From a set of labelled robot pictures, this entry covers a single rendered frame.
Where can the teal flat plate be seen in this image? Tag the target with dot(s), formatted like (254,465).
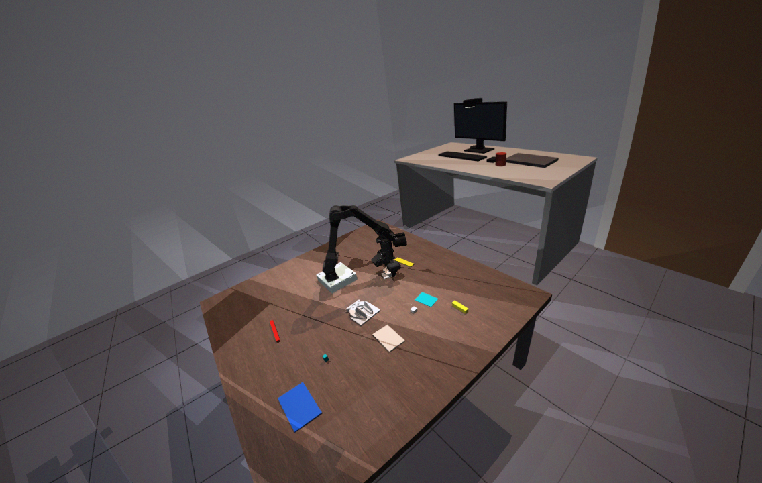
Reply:
(426,299)

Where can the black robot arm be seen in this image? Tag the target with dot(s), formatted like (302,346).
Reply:
(385,238)

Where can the red flat bar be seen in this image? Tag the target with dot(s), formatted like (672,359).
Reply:
(275,331)

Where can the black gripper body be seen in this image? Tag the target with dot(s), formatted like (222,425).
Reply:
(392,265)

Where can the blue flat rectangular plate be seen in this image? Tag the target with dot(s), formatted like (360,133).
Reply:
(299,406)

